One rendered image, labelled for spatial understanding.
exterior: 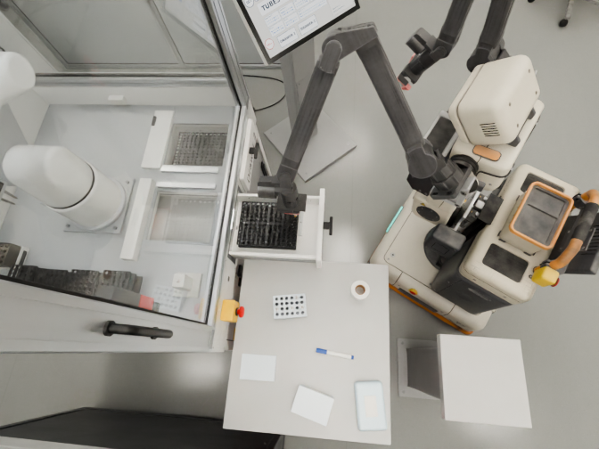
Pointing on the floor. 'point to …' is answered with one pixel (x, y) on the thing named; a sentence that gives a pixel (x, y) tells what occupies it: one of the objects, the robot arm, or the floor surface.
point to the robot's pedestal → (467, 378)
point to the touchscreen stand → (335, 138)
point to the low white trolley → (250, 322)
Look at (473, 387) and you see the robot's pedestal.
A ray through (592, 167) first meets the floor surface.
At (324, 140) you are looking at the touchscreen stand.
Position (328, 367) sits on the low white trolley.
